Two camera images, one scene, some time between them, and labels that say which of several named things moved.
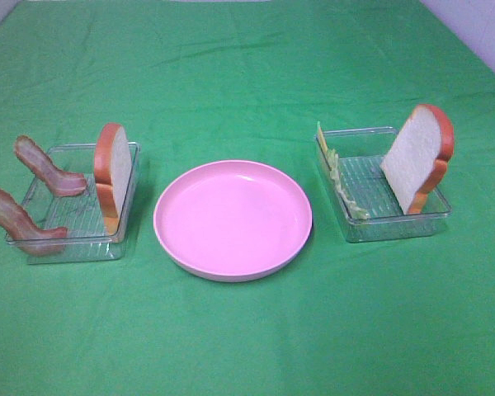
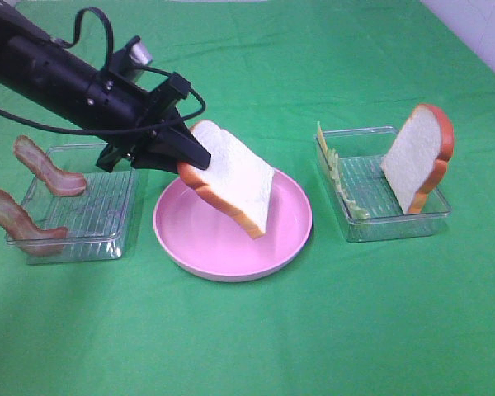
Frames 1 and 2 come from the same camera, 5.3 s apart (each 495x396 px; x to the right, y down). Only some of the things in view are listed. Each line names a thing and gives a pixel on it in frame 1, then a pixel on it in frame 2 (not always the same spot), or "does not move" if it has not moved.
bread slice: [112, 164] to [233, 178]
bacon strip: [63, 182] does not move
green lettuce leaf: [360, 213] does not move
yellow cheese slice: [322, 137] does not move
